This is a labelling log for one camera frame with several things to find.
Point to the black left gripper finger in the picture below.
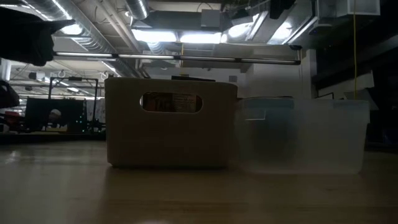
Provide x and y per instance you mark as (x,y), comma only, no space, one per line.
(60,25)

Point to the brown cardboard spice box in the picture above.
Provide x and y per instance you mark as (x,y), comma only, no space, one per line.
(183,102)

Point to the dark background monitor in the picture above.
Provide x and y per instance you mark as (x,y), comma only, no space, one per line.
(40,115)

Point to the horizontal metal bar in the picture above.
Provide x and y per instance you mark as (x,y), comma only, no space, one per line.
(140,56)

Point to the bright ceiling light panel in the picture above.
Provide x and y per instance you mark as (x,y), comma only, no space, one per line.
(174,35)

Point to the grey ceiling box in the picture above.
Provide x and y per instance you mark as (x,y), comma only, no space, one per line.
(211,18)

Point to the clear plastic bin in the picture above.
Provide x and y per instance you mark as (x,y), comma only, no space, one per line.
(326,140)

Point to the small silver ventilation duct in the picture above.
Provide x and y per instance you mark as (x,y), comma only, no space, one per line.
(138,9)

